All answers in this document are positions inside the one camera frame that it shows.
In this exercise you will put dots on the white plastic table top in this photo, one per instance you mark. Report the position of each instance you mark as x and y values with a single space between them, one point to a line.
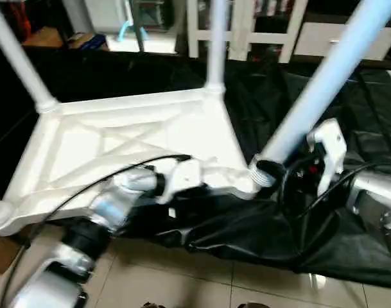
112 147

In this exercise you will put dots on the black work mat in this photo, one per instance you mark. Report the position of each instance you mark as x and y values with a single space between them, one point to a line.
298 231

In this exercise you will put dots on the white low drawer unit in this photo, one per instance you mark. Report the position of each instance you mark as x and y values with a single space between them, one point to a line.
349 40

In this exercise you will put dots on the grey metal pole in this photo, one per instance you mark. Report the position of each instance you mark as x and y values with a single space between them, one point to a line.
139 25

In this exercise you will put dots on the blue cardboard box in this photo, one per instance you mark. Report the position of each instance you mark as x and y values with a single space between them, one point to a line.
86 42

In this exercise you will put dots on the white glass-door cabinet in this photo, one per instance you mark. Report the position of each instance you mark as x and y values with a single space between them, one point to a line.
246 29

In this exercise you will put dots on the dark robot right foot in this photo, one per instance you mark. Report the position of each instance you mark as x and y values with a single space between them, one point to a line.
254 305

